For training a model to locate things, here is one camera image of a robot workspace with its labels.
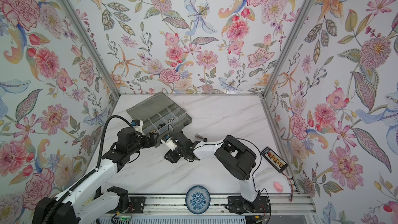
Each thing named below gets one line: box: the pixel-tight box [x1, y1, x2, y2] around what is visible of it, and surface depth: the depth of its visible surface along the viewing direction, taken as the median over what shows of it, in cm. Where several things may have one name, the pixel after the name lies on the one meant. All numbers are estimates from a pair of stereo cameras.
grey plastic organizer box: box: [125, 91, 193, 148], surface depth 109 cm
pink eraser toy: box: [273, 181, 283, 193], surface depth 80 cm
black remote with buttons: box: [260, 146, 289, 174], surface depth 88 cm
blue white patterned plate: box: [185, 185, 211, 215], surface depth 76 cm
